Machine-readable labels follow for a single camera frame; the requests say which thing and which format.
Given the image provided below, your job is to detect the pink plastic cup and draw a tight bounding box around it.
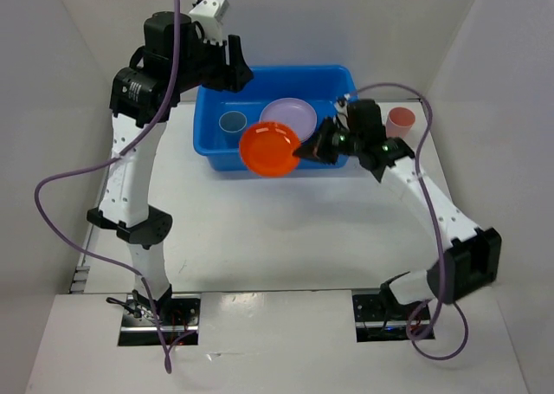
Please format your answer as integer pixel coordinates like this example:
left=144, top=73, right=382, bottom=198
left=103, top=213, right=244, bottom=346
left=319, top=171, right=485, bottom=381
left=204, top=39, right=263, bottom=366
left=385, top=107, right=416, bottom=139

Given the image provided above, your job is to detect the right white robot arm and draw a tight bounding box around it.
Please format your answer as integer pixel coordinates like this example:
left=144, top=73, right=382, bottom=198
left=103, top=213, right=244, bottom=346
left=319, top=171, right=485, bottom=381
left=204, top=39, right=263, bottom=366
left=293, top=100, right=502, bottom=319

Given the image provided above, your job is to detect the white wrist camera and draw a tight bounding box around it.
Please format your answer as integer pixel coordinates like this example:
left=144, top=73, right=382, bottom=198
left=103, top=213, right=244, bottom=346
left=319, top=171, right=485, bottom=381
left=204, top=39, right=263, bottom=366
left=189, top=0, right=229, bottom=46
left=334, top=94, right=351, bottom=117

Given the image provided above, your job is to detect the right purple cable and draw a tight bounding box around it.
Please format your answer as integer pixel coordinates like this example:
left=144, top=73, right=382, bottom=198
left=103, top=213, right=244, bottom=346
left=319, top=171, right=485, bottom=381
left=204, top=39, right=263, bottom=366
left=345, top=81, right=471, bottom=360

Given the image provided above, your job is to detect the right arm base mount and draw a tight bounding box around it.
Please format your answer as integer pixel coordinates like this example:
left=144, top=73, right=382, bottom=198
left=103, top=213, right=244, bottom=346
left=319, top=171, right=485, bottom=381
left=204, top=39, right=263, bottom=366
left=351, top=292, right=419, bottom=343

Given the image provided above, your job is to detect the blue plastic cup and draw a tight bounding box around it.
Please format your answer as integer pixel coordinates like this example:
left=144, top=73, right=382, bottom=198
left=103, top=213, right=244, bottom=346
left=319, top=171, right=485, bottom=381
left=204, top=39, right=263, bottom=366
left=219, top=111, right=248, bottom=148

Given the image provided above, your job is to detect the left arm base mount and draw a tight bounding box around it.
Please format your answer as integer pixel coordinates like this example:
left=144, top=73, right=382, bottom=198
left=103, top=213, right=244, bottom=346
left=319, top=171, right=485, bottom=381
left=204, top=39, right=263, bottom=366
left=106, top=294, right=201, bottom=347

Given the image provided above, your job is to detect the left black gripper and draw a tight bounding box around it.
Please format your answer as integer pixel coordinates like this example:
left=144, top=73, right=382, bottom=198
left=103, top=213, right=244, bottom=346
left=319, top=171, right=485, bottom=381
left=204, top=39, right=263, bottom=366
left=173, top=28, right=255, bottom=94

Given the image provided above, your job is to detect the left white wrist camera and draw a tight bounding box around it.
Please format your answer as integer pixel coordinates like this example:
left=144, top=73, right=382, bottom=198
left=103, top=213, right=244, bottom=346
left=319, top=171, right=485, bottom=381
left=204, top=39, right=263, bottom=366
left=189, top=0, right=229, bottom=46

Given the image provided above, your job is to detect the blue plastic bin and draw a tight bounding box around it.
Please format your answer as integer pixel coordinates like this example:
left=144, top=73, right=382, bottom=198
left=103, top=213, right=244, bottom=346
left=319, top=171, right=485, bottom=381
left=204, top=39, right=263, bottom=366
left=193, top=65, right=355, bottom=171

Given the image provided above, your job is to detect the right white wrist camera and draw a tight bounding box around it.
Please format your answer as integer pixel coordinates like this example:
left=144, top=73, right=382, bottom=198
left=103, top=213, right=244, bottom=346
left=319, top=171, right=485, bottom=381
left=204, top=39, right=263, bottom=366
left=334, top=94, right=351, bottom=117

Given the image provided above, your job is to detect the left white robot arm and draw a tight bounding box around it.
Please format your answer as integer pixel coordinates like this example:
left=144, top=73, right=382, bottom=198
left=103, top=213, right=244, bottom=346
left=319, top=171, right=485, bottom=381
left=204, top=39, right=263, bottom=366
left=87, top=9, right=254, bottom=325

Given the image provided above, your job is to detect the orange plastic plate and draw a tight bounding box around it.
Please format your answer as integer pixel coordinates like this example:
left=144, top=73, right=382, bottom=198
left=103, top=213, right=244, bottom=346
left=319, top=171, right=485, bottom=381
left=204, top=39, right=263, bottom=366
left=239, top=121, right=301, bottom=178

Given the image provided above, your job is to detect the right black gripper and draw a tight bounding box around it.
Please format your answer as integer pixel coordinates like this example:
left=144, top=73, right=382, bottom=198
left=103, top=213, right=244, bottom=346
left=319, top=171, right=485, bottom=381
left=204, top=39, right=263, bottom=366
left=293, top=115, right=363, bottom=165

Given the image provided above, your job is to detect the purple plastic plate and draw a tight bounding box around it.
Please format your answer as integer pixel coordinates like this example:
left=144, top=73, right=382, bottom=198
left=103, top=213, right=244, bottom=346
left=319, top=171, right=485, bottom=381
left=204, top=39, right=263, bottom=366
left=259, top=98, right=318, bottom=141

